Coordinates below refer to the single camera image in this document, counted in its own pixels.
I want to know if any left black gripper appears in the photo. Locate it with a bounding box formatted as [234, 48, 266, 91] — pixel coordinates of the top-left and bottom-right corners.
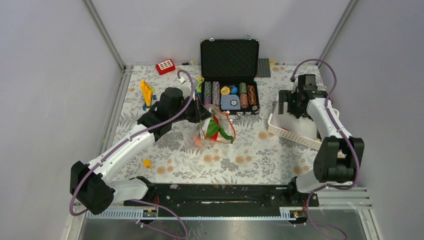
[170, 94, 212, 124]

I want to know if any orange peach toy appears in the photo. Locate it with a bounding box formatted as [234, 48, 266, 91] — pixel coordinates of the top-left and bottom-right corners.
[194, 136, 204, 148]

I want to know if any clear zip top bag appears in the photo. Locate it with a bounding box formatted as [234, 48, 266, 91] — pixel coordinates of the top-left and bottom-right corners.
[193, 104, 236, 148]

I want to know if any red chili pepper toy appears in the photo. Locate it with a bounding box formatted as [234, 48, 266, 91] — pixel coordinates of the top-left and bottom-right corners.
[211, 132, 219, 141]

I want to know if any green chili pepper toy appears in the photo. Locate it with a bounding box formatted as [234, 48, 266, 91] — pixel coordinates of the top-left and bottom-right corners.
[218, 126, 234, 144]

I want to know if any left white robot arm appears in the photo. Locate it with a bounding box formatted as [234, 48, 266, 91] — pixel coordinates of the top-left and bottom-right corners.
[69, 87, 212, 216]

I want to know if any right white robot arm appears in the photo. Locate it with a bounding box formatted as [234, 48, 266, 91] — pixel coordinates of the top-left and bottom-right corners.
[277, 74, 365, 207]

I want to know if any yellow toy block cart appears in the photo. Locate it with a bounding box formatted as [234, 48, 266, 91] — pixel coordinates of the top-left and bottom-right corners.
[140, 80, 157, 110]

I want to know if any white plastic basket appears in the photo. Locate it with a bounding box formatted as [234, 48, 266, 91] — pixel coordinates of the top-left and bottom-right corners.
[267, 98, 346, 150]

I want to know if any red white toy block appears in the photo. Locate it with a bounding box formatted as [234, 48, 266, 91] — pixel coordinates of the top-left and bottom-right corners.
[155, 59, 176, 75]

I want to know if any grey lego baseplate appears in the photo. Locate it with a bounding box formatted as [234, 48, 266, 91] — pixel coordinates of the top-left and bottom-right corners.
[256, 58, 271, 78]

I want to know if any small yellow toy piece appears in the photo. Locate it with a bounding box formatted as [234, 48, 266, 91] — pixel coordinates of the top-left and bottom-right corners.
[143, 159, 152, 169]

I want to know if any black poker chip case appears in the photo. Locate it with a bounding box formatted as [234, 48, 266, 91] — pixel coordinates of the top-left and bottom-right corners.
[200, 38, 261, 115]

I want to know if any black mounting base plate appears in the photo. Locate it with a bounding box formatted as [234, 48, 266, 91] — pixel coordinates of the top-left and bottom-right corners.
[141, 183, 320, 219]

